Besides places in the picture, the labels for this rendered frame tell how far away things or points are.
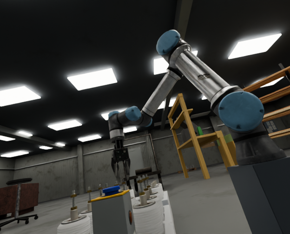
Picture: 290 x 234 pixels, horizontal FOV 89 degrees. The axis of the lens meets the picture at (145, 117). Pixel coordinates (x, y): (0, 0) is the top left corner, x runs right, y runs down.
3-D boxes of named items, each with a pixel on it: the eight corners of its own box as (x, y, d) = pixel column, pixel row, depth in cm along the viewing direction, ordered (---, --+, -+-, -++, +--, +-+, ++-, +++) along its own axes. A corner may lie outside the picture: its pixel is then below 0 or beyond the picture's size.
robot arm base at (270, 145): (266, 158, 62) (255, 136, 66) (299, 154, 48) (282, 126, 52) (231, 166, 62) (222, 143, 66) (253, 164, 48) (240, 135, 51)
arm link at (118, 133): (109, 134, 83) (123, 132, 86) (110, 142, 82) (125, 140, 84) (109, 130, 77) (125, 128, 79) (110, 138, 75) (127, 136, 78)
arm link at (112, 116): (115, 108, 80) (104, 114, 84) (117, 127, 76) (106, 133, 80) (124, 111, 86) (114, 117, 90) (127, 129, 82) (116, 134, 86)
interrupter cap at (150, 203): (133, 206, 51) (133, 204, 51) (154, 201, 52) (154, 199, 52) (132, 211, 44) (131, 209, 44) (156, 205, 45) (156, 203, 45)
